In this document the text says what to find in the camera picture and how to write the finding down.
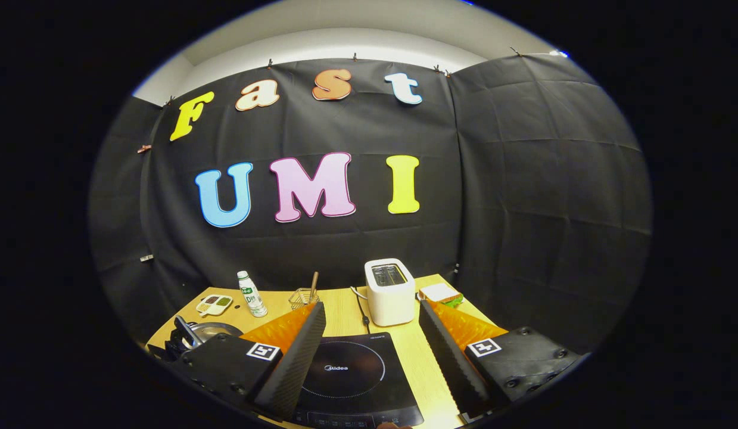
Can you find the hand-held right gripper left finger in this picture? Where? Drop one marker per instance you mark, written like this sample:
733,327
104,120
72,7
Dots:
300,363

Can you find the black induction cooktop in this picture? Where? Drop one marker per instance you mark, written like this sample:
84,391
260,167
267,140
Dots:
357,369

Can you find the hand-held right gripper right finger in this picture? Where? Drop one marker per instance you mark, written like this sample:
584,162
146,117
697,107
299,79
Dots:
452,369

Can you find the white divided bean dish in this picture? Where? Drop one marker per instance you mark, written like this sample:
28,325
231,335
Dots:
217,304

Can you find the white toaster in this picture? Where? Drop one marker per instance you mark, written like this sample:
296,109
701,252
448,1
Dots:
389,304

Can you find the white drink bottle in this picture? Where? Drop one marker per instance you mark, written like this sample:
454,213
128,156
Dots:
252,298

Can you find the black backdrop cloth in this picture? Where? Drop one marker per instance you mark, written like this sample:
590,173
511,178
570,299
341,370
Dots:
345,244

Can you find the toy sandwich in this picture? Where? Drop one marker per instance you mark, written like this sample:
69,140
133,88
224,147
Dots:
439,292

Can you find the stainless steel pot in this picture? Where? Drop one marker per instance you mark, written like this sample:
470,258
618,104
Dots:
217,329

